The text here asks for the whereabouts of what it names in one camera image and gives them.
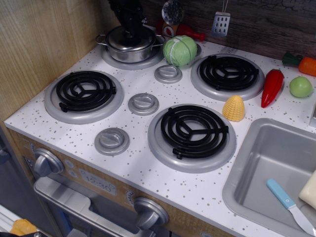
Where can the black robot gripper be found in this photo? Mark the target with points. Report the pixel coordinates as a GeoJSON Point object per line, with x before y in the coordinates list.
{"type": "Point", "coordinates": [130, 15]}

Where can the steel pot lid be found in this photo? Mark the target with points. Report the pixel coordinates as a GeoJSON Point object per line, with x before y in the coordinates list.
{"type": "Point", "coordinates": [120, 39]}

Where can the small steel pot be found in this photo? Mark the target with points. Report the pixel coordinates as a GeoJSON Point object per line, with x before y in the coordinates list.
{"type": "Point", "coordinates": [127, 56]}

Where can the red toy ketchup bottle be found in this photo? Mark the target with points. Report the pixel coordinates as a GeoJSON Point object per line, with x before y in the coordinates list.
{"type": "Point", "coordinates": [162, 28]}

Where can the hanging steel skimmer spoon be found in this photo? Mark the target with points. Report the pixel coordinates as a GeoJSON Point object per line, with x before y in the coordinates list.
{"type": "Point", "coordinates": [172, 12]}

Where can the green toy cabbage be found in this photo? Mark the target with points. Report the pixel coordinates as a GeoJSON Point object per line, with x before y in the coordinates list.
{"type": "Point", "coordinates": [180, 50]}

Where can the silver knob back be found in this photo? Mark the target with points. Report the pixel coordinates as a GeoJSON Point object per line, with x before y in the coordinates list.
{"type": "Point", "coordinates": [168, 74]}

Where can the silver knob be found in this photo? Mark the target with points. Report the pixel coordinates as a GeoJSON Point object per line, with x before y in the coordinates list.
{"type": "Point", "coordinates": [111, 141]}
{"type": "Point", "coordinates": [168, 74]}
{"type": "Point", "coordinates": [143, 104]}

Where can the silver knob middle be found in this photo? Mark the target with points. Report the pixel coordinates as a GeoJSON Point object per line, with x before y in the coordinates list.
{"type": "Point", "coordinates": [143, 104]}

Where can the front left black burner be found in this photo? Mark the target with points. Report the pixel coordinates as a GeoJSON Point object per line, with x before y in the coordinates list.
{"type": "Point", "coordinates": [83, 97]}

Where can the black burner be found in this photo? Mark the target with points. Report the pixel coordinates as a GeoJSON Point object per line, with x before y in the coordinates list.
{"type": "Point", "coordinates": [221, 76]}
{"type": "Point", "coordinates": [83, 97]}
{"type": "Point", "coordinates": [191, 138]}

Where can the hanging steel spatula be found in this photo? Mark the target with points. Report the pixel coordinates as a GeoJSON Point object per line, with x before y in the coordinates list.
{"type": "Point", "coordinates": [221, 21]}

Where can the back right black burner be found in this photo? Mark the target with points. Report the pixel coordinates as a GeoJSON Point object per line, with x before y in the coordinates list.
{"type": "Point", "coordinates": [221, 76]}

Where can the silver knob front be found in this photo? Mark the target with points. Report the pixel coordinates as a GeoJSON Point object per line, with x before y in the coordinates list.
{"type": "Point", "coordinates": [111, 141]}

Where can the front right black burner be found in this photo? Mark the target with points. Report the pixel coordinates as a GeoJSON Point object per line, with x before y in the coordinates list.
{"type": "Point", "coordinates": [191, 138]}

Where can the yellow toy corn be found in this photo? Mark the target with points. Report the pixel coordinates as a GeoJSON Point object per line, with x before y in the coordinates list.
{"type": "Point", "coordinates": [234, 109]}

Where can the red toy pepper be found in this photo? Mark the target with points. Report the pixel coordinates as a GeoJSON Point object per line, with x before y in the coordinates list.
{"type": "Point", "coordinates": [272, 86]}

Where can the left oven dial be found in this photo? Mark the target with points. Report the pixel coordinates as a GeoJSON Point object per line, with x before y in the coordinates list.
{"type": "Point", "coordinates": [47, 163]}

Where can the oven dial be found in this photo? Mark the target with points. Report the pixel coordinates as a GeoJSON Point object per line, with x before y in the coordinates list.
{"type": "Point", "coordinates": [47, 163]}
{"type": "Point", "coordinates": [149, 213]}

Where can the green toy apple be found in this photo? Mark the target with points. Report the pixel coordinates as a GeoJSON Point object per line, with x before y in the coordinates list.
{"type": "Point", "coordinates": [301, 87]}

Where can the orange toy carrot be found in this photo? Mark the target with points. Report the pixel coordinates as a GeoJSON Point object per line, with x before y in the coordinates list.
{"type": "Point", "coordinates": [306, 65]}

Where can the right oven dial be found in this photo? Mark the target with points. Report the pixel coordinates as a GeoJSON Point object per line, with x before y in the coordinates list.
{"type": "Point", "coordinates": [149, 213]}

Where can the grey sink basin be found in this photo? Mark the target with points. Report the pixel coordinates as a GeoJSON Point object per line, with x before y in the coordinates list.
{"type": "Point", "coordinates": [272, 150]}

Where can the orange object lower left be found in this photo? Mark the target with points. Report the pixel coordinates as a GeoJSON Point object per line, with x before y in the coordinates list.
{"type": "Point", "coordinates": [22, 227]}

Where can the cream toy block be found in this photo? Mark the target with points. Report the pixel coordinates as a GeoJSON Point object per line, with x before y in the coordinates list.
{"type": "Point", "coordinates": [308, 193]}

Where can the silver oven door handle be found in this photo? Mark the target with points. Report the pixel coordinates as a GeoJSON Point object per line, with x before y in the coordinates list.
{"type": "Point", "coordinates": [85, 212]}

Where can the blue handled toy knife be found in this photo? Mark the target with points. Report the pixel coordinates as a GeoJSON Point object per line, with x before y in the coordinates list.
{"type": "Point", "coordinates": [291, 206]}

